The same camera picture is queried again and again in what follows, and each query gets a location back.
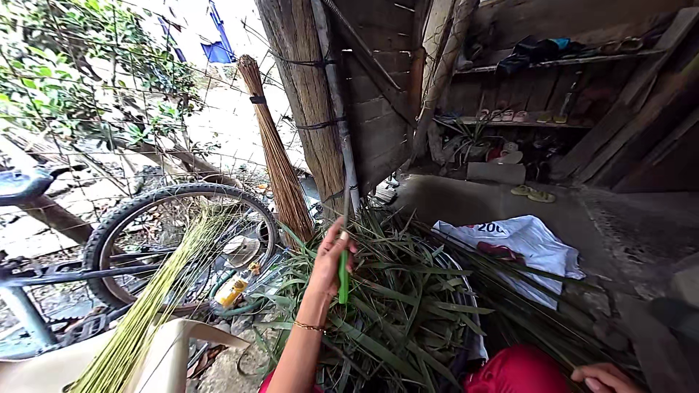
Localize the bundle of long palm leaves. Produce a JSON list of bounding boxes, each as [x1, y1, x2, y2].
[[410, 218, 651, 383]]

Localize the thin grey pole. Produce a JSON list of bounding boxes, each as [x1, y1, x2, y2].
[[311, 0, 362, 216]]

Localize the person's right hand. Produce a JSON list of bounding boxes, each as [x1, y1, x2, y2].
[[570, 362, 647, 393]]

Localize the grey concrete block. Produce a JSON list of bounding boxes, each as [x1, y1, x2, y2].
[[466, 162, 526, 185]]

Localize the green-handled knife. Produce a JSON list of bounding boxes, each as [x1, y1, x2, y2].
[[337, 186, 351, 305]]

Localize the wire mesh fence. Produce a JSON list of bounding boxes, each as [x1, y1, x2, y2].
[[0, 0, 307, 219]]

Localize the white-edged round container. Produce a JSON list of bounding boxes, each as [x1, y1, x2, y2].
[[426, 235, 489, 377]]

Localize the white printed sack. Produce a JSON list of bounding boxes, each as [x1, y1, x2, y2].
[[431, 214, 587, 311]]

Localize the brown stick broom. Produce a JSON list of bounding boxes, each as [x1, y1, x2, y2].
[[237, 55, 316, 251]]

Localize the person's left hand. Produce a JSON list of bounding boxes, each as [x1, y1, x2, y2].
[[309, 217, 358, 298]]

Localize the beige plastic chair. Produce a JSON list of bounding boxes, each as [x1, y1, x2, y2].
[[0, 318, 251, 393]]

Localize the wooden shelf with footwear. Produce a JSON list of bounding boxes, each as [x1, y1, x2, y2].
[[435, 35, 668, 130]]

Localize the single thin green stalk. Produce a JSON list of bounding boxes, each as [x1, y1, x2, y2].
[[538, 341, 577, 369]]

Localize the large grey rock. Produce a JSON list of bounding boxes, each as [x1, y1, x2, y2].
[[205, 326, 276, 393]]

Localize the green leafy shrub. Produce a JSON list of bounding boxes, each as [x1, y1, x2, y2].
[[0, 0, 203, 151]]

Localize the spiky-leaved green plant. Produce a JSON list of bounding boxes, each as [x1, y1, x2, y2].
[[437, 112, 498, 163]]

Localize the person's legs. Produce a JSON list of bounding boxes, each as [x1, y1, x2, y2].
[[258, 344, 574, 393]]

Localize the bundle of yellow-green leaf ribs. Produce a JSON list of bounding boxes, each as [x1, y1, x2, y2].
[[62, 205, 236, 393]]

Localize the bicycle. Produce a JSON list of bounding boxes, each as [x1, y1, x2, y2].
[[0, 168, 279, 361]]

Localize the yellow labelled plastic bottle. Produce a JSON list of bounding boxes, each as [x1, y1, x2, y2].
[[214, 274, 249, 309]]

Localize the green hose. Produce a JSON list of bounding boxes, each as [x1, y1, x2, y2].
[[209, 269, 274, 317]]

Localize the thick wooden post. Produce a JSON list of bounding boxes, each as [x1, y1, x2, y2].
[[254, 0, 350, 222]]

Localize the pile of green leaf strips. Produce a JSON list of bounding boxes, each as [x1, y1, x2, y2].
[[252, 203, 495, 393]]

